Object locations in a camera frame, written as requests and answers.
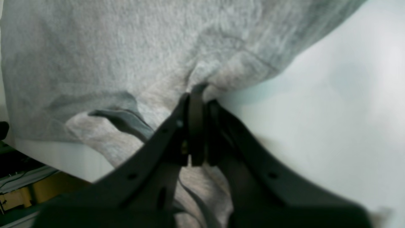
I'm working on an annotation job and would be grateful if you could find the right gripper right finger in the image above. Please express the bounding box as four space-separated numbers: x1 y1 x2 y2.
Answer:
206 101 372 228

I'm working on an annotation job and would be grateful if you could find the grey t-shirt with black lettering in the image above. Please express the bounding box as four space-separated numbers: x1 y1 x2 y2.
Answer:
1 0 364 228

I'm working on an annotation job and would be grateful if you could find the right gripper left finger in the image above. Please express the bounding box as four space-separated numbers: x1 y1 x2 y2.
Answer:
33 92 204 228

